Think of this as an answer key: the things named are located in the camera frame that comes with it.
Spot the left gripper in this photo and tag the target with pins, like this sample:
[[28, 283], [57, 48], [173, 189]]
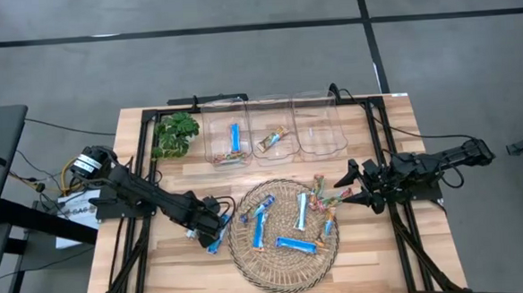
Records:
[[202, 221]]

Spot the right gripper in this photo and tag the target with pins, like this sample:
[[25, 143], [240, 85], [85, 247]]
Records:
[[382, 176]]

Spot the blue orange granola bar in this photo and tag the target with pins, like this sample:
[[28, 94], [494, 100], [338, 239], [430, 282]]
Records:
[[329, 223]]

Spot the light blue granola bar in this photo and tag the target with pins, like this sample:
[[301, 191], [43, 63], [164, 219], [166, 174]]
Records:
[[301, 211]]

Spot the red green granola bar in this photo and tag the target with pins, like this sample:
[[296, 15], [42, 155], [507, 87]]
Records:
[[338, 198], [230, 157], [318, 184], [314, 203]]

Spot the brown white granola bar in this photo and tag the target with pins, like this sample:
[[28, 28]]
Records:
[[272, 139]]

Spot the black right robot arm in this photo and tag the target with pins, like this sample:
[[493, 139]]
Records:
[[450, 154]]

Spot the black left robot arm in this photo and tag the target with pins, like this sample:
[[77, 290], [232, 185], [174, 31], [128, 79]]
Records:
[[142, 188]]

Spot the clear plastic bin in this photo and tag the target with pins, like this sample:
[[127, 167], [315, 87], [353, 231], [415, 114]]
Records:
[[318, 125], [268, 110], [217, 122]]

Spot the round woven straw placemat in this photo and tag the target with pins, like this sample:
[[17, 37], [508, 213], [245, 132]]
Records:
[[286, 271]]

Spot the potted green plant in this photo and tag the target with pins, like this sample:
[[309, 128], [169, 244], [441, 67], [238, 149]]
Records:
[[173, 133]]

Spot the white paper box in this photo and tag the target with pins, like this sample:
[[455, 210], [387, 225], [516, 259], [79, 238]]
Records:
[[75, 228]]

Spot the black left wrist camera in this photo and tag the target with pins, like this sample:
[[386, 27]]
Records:
[[211, 204]]

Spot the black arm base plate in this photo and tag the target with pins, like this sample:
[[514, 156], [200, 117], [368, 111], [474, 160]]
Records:
[[112, 210], [430, 192]]

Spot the black metal table frame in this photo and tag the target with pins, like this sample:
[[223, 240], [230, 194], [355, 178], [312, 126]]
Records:
[[141, 144]]

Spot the black mount bar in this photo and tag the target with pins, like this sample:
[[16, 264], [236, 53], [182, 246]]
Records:
[[214, 98]]

